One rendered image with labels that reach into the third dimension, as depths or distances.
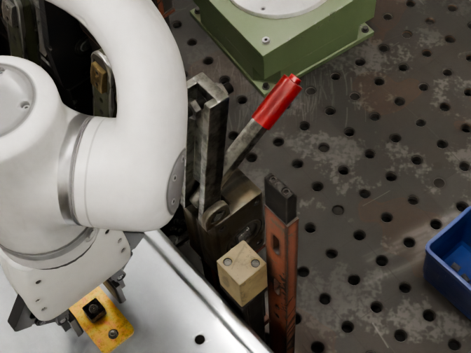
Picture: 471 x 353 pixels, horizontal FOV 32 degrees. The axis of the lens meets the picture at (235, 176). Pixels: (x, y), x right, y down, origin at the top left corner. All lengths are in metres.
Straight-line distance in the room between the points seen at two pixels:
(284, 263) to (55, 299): 0.20
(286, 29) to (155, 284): 0.56
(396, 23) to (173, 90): 0.93
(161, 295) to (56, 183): 0.31
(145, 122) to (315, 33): 0.79
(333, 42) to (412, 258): 0.38
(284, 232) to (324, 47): 0.68
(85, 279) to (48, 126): 0.22
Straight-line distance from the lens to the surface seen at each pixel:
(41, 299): 0.69
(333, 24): 1.30
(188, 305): 0.81
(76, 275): 0.69
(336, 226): 1.18
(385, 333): 1.12
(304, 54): 1.30
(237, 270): 0.75
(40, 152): 0.52
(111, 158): 0.52
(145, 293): 0.82
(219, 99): 0.66
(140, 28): 0.51
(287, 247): 0.70
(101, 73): 0.85
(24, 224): 0.57
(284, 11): 1.26
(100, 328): 0.81
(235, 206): 0.79
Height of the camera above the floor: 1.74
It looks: 58 degrees down
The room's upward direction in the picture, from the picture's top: 6 degrees counter-clockwise
